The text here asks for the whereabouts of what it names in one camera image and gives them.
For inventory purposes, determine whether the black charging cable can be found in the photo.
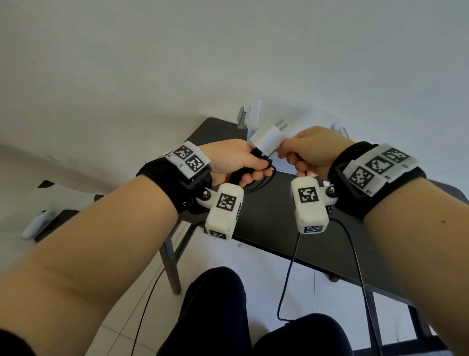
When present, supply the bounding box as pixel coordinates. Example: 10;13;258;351
238;146;277;194

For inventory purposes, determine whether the clear plastic storage box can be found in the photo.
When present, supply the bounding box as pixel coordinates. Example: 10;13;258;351
237;99;348;175

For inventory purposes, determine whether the black wrist strap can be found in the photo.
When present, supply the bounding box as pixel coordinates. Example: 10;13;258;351
136;158;213;215
328;141;428;220

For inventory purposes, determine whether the white left marker plate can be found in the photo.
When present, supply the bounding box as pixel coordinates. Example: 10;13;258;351
164;141;212;180

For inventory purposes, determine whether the thin black camera cable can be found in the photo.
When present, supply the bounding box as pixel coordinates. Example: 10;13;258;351
130;267;166;356
329;217;383;356
277;232;303;324

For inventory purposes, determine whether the white marker plate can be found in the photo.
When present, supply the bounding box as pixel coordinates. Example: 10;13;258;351
342;143;419;198
164;141;212;180

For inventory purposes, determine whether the person's right leg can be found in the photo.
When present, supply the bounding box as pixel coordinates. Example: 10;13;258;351
252;313;354;356

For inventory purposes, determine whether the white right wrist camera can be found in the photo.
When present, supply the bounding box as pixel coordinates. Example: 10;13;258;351
290;176;339;235

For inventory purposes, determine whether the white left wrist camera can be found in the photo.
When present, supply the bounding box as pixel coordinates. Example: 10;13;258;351
196;182;245;241

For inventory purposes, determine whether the person's left hand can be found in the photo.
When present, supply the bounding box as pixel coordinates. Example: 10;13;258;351
200;139;275;187

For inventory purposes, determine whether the person's leg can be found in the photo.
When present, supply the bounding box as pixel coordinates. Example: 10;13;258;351
157;266;254;356
252;313;354;356

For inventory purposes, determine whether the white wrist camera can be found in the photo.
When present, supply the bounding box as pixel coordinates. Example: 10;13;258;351
196;182;245;241
290;176;339;235

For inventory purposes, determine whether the white charger adapter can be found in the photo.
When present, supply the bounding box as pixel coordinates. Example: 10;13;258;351
249;120;288;157

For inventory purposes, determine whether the person's right forearm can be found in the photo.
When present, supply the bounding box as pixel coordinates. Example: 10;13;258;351
363;177;469;356

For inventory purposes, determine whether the black table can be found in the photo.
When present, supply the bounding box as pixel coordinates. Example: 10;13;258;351
159;117;469;356

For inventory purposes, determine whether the white and black toy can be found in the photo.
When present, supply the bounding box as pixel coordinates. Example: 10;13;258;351
21;180;106;243

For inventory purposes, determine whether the white right marker plate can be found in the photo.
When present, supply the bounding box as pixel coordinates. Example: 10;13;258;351
342;143;419;198

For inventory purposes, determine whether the person's left forearm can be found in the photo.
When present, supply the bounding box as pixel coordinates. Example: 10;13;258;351
0;174;179;356

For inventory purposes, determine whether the person's left leg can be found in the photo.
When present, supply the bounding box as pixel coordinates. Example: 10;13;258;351
157;266;254;356

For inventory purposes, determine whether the person's dark sleeve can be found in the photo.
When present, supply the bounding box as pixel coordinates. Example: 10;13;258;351
0;327;36;356

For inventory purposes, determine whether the person's right hand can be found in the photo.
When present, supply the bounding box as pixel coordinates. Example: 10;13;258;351
277;126;356;182

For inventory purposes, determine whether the black left wrist strap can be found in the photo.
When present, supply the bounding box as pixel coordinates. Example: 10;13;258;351
136;158;213;215

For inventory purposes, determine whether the black right wrist strap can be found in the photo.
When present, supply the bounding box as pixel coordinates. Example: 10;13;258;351
328;141;428;220

